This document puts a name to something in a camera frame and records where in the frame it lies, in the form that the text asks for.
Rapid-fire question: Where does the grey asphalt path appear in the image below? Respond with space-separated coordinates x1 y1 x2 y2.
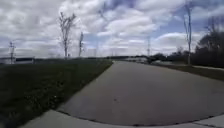
56 60 224 127

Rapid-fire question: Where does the dark grass field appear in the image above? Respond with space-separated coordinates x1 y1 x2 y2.
0 58 114 128

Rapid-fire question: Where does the tall bare tree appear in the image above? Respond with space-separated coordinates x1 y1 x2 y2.
57 11 77 60
182 1 194 66

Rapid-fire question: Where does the low white building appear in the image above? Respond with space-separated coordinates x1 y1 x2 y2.
0 57 35 65

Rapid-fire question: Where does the pale concrete strip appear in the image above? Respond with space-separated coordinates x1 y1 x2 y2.
18 109 224 128

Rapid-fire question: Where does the pale road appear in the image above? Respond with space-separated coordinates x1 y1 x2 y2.
191 64 224 72

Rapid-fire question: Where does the dark wood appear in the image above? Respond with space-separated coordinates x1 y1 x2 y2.
151 16 224 69

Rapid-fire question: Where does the pole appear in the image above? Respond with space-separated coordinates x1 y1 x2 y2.
146 35 151 58

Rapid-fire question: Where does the grass strip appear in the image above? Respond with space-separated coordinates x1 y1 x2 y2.
149 62 224 82

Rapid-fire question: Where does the small bare tree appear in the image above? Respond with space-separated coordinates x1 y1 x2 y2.
8 40 16 65

